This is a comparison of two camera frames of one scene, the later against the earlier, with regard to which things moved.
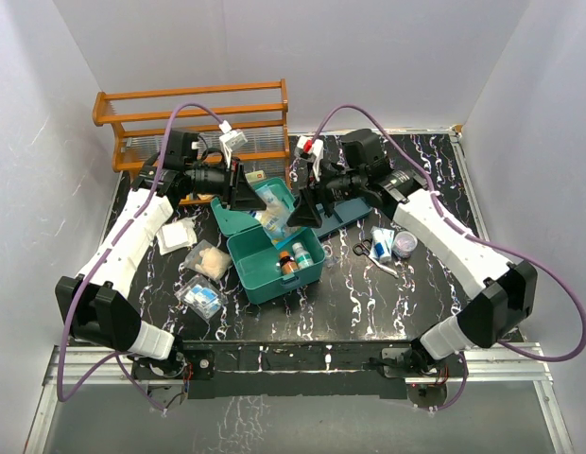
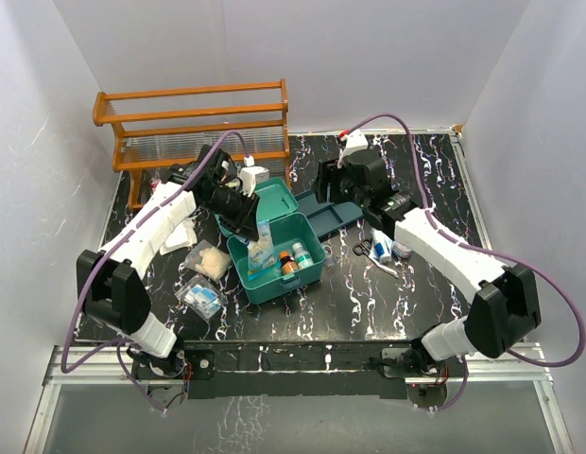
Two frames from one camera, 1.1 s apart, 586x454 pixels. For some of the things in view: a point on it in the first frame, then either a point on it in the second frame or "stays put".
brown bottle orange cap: (287, 263) stays put
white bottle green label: (302, 256) stays put
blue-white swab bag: (274, 218) to (262, 253)
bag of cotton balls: (209, 260) stays put
